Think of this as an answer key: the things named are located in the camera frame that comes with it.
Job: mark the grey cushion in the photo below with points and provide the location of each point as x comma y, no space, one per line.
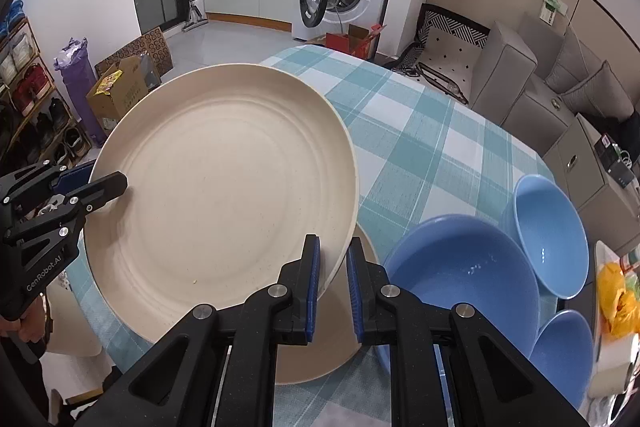
570,57
600,94

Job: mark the grey side cabinet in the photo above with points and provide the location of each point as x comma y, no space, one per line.
580,167

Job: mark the wooden shoe rack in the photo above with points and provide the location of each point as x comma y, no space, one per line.
30,107

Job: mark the white tray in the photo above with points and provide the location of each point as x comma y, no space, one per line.
600,267

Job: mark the red cardboard box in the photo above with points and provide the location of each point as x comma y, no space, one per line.
345,44

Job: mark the white container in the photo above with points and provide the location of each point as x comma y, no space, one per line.
612,374

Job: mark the large blue bowl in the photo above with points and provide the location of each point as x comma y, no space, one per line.
465,277

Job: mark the yellow plastic bag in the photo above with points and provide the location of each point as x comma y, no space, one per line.
617,302

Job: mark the person's left hand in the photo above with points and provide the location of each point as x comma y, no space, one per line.
35,327

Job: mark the black white patterned chair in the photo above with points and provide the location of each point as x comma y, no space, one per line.
450,47

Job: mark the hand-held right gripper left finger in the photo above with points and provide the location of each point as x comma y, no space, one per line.
314,287

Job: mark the brown patterned board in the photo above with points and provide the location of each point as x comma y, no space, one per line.
152,49

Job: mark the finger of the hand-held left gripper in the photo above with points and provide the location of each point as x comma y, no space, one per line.
102,189
75,179

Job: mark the grey sofa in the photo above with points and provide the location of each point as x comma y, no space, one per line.
505,72

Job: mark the brown cardboard box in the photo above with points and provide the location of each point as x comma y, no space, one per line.
120,104

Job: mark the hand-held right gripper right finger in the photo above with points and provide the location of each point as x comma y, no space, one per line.
356,292

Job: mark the white green box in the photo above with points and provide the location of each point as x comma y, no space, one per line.
552,9

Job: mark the black box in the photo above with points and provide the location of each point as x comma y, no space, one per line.
617,167

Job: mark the cream round plate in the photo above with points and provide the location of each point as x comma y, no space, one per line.
220,187
330,357

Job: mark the person's left forearm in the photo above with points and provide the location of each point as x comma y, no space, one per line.
20,387

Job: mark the purple bag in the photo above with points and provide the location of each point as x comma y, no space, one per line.
75,82

